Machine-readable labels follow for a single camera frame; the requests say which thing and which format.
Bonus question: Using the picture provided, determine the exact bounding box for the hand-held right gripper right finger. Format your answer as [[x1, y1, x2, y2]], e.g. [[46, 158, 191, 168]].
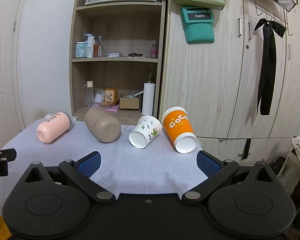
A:
[[182, 150, 285, 204]]

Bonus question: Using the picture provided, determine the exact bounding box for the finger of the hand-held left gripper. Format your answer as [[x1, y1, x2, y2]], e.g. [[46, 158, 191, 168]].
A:
[[0, 148, 17, 162]]

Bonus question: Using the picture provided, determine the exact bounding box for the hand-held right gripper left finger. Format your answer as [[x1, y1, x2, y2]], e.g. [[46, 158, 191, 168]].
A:
[[16, 151, 116, 204]]

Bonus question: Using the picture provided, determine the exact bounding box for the beige cup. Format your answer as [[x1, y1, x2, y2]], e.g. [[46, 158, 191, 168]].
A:
[[85, 107, 121, 143]]

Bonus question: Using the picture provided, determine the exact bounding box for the orange paper cup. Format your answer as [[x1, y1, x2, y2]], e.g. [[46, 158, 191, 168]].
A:
[[161, 107, 198, 154]]

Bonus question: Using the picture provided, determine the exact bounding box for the pink cup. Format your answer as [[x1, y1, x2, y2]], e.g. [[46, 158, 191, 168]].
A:
[[36, 112, 72, 144]]

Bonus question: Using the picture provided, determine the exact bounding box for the white floral paper cup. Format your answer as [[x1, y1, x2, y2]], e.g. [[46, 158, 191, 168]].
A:
[[129, 115, 163, 149]]

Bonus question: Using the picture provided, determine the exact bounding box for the white patterned tablecloth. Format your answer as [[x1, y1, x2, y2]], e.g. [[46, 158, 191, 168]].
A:
[[0, 118, 212, 218]]

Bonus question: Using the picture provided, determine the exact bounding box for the white mug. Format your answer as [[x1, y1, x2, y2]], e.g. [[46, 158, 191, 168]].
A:
[[94, 90, 106, 104]]

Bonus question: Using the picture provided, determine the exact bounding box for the clear bottle beige cap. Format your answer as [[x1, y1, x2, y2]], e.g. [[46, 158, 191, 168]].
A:
[[86, 80, 95, 108]]

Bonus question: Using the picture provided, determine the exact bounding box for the yellow floral box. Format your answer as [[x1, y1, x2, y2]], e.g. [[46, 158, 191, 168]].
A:
[[105, 88, 118, 103]]

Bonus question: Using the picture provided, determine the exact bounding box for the cardboard box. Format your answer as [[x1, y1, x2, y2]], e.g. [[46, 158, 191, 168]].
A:
[[119, 97, 140, 110]]

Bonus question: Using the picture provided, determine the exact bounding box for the wooden wardrobe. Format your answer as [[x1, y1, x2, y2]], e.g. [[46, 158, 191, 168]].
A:
[[162, 0, 300, 161]]

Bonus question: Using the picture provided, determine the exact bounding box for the paper towel roll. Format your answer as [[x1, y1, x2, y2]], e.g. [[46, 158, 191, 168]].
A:
[[142, 73, 156, 116]]

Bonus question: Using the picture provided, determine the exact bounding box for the white door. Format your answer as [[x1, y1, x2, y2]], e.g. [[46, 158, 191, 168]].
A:
[[0, 0, 26, 157]]

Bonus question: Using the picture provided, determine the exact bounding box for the teal labelled jar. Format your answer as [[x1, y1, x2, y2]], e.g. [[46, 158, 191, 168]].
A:
[[75, 42, 87, 59]]

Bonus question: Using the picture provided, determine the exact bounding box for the white pump bottle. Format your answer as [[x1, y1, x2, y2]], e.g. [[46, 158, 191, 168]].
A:
[[84, 34, 95, 58]]

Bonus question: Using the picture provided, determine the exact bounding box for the clear bottle orange liquid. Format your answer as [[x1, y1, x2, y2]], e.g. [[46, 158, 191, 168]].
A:
[[97, 35, 105, 58]]

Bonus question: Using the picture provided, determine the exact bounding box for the black ribbon bow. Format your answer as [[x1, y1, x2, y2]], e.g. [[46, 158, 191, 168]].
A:
[[254, 18, 287, 116]]

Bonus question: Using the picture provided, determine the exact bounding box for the pink small bottle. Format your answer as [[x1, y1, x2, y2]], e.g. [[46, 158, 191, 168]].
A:
[[150, 40, 158, 58]]

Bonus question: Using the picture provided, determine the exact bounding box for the teal pouch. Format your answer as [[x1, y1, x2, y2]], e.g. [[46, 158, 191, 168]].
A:
[[181, 6, 215, 45]]

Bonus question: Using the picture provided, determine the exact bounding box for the wooden shelf unit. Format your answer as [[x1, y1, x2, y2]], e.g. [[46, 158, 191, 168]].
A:
[[69, 0, 167, 126]]

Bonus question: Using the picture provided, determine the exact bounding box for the black strap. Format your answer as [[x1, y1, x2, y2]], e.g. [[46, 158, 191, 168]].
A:
[[242, 138, 252, 160]]

